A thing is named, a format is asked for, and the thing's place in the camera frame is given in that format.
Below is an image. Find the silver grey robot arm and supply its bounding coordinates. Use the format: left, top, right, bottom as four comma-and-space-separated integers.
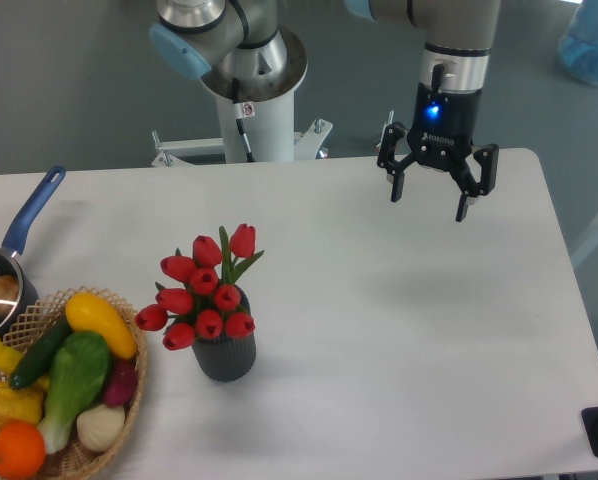
149, 1, 500, 219

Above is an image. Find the orange fruit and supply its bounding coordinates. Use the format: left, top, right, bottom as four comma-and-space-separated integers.
0, 421, 46, 479

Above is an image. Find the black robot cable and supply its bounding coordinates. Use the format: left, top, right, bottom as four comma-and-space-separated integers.
230, 78, 257, 164

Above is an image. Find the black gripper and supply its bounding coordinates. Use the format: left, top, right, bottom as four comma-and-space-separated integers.
377, 82, 500, 222

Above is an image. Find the yellow squash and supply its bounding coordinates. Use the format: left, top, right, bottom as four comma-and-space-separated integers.
65, 291, 138, 360

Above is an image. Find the dark grey ribbed vase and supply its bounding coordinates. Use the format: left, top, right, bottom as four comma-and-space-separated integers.
192, 285, 257, 382

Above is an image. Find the woven wicker basket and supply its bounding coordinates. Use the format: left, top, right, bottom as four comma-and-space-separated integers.
0, 287, 148, 479

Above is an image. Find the yellow bell pepper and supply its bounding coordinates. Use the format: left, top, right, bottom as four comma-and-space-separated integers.
0, 381, 45, 430

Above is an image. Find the dark green cucumber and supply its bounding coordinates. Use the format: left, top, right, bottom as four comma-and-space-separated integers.
9, 316, 73, 390

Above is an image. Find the red tulip bouquet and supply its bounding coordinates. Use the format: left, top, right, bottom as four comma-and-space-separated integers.
135, 224, 263, 351

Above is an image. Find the yellow banana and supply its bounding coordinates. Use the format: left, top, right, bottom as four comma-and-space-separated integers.
0, 339, 24, 376

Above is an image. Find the blue handled saucepan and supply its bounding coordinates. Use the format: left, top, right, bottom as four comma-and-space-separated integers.
0, 166, 66, 337

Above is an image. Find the green bok choy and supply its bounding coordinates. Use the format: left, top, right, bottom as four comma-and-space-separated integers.
38, 331, 111, 455

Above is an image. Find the purple red onion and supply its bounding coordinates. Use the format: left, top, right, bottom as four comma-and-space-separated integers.
101, 360, 138, 407

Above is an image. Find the white garlic bulb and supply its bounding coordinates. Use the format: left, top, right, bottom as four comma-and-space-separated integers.
76, 404, 125, 453

